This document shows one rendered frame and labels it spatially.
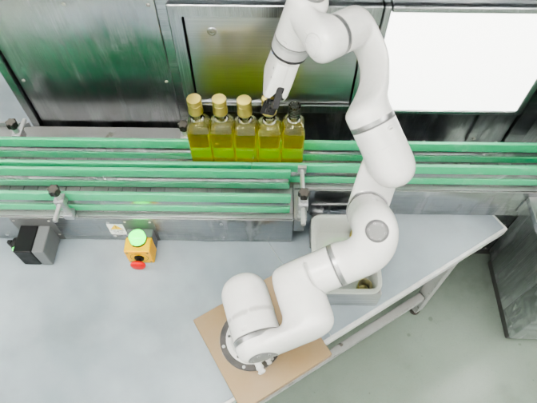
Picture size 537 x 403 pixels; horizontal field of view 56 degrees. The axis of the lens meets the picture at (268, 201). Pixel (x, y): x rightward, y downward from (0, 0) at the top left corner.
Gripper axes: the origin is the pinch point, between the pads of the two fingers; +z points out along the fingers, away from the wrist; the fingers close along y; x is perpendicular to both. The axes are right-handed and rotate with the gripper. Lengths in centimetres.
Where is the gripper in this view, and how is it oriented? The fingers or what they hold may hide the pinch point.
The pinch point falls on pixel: (269, 101)
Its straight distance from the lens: 114.0
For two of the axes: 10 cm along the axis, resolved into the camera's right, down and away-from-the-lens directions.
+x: 9.7, 1.5, 2.1
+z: -2.6, 5.0, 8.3
